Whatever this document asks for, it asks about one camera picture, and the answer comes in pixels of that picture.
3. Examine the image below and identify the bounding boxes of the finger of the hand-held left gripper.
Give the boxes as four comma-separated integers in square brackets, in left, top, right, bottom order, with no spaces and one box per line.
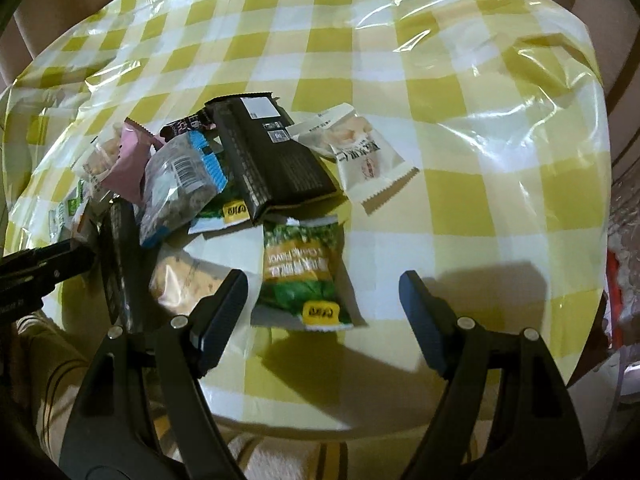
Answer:
[47,240,97,282]

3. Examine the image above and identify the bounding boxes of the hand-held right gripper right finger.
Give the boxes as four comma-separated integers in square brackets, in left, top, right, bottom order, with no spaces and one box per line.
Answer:
[398,270,588,480]

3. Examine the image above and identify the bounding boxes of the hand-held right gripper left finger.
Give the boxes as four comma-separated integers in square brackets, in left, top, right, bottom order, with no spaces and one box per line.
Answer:
[60,269,249,480]

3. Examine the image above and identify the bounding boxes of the clear blue-edged nut packet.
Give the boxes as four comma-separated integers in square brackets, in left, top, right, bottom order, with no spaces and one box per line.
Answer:
[139,132,230,248]

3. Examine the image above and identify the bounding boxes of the large black snack packet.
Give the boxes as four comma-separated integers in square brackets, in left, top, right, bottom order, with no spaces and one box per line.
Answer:
[204,91,337,226]

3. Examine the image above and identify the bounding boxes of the small pink black packet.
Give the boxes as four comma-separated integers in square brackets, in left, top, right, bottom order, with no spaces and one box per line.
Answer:
[160,110,221,142]

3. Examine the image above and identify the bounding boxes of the white green snack packet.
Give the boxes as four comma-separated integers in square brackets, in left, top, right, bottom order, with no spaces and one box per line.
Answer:
[47,180,101,241]

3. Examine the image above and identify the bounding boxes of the slim black snack packet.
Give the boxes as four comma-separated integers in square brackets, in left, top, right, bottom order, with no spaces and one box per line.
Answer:
[97,197,151,333]

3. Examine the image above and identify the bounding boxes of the beige cracker packet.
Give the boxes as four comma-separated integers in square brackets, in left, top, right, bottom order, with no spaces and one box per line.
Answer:
[149,242,236,316]

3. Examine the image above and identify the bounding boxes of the pink snack packet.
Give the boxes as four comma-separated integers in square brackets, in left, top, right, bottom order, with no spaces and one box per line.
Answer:
[107,117,166,206]

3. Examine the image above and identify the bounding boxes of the white nut snack packet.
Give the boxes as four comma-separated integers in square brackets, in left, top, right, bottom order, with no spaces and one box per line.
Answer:
[290,103,421,217]

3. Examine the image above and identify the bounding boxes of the red white bag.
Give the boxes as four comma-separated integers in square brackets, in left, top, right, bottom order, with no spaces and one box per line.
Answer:
[605,240,640,361]

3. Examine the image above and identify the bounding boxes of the beige fabric sofa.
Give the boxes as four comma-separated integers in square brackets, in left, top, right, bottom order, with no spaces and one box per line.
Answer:
[0,0,640,171]

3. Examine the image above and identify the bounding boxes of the yellow checked tablecloth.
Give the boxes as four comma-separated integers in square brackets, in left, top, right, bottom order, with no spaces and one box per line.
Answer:
[0,0,618,433]

